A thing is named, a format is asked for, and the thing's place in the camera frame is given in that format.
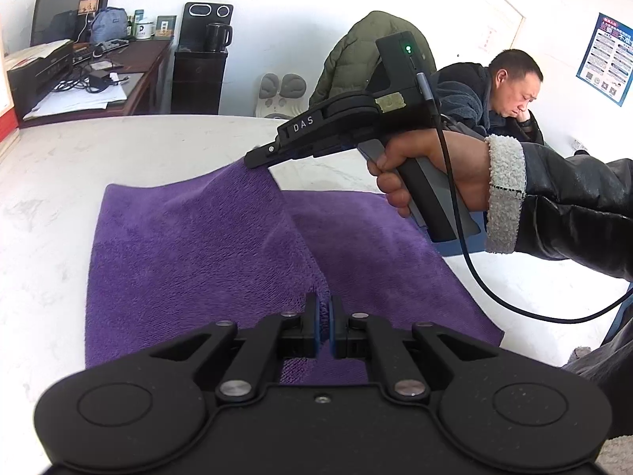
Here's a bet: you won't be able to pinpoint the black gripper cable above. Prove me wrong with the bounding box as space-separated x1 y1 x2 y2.
418 72 633 325

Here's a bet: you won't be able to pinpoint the dark wooden desk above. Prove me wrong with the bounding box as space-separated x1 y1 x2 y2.
20 37 174 120

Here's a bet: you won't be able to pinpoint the person's dark trousers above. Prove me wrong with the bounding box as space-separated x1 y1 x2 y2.
561 317 633 439

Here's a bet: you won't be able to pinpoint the white paper stack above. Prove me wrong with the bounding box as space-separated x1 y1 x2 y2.
24 76 130 120

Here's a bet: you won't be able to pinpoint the person's right hand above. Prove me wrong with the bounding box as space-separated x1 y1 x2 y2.
368 130 490 216

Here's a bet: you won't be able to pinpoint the purple towel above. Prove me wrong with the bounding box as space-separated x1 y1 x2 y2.
84 161 505 387

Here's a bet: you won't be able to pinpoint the black computer monitor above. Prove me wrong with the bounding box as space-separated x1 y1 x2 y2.
30 0 83 48

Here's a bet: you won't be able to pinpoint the green padded jacket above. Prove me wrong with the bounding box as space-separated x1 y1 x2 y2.
309 10 438 110

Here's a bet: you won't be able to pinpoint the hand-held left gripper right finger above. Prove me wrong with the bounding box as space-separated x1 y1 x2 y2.
331 297 500 401

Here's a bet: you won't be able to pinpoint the black water dispenser cabinet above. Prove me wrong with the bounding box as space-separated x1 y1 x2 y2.
171 2 234 116

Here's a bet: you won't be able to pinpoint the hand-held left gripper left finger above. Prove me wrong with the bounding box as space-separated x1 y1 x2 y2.
148 294 320 401

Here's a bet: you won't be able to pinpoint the blue wall poster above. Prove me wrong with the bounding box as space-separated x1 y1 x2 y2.
576 12 633 108

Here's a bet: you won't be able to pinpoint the white door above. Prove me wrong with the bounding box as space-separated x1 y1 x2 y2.
457 0 526 66

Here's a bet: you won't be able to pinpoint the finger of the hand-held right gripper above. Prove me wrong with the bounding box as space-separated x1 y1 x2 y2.
242 141 322 169

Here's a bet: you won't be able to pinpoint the person's right forearm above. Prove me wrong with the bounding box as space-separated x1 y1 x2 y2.
482 133 633 278

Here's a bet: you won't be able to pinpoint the black printer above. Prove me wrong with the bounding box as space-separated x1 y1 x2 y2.
6 40 76 120

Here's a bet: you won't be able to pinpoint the blue bag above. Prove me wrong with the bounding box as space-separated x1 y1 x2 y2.
90 7 129 44

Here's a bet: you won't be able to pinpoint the grey slipper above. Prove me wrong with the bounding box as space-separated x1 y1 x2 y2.
281 73 308 100
260 73 282 101

